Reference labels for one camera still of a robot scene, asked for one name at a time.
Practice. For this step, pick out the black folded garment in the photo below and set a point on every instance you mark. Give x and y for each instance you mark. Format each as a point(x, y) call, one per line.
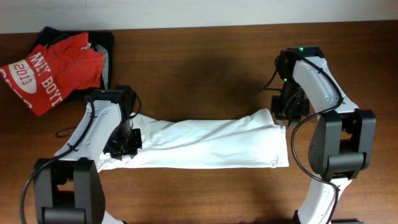
point(101, 41)

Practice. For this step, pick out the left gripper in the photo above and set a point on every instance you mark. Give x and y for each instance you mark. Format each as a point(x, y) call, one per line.
point(132, 149)

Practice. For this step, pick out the grey folded garment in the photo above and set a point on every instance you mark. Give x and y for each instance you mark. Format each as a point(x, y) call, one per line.
point(105, 68)

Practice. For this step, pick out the red printed t-shirt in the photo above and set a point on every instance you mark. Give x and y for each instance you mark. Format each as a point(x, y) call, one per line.
point(48, 75)

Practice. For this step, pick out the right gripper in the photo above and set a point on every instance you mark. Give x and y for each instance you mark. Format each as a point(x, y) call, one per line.
point(280, 113)

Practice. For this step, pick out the white printed t-shirt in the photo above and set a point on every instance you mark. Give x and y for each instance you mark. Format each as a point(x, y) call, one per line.
point(253, 141)

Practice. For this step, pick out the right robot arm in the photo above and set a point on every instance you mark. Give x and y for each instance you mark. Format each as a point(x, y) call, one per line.
point(342, 144)

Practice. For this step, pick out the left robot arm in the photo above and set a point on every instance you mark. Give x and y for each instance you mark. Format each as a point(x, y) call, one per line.
point(67, 187)

